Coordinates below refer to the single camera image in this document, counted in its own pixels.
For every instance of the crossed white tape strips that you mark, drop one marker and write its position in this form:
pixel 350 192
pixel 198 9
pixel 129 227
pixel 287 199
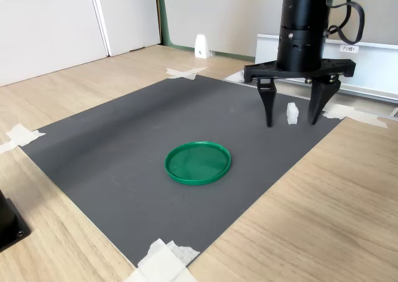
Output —
pixel 186 73

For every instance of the small white plastic terminal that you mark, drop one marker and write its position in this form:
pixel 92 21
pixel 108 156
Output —
pixel 292 114

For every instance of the dark grey mat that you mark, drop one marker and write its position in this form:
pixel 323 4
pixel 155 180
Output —
pixel 109 154

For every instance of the round green lid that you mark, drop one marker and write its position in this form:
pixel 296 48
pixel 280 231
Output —
pixel 197 163

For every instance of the grey partition with green frame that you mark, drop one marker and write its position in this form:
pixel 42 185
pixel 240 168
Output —
pixel 217 14

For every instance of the white tape piece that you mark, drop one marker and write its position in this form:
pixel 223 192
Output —
pixel 21 135
pixel 342 111
pixel 161 263

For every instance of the white partition panel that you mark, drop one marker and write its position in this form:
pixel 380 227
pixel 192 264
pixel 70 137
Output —
pixel 130 14
pixel 46 36

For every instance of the white label sticker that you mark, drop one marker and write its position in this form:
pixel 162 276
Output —
pixel 349 48

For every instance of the small white partition bracket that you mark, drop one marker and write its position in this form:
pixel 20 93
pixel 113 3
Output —
pixel 201 47

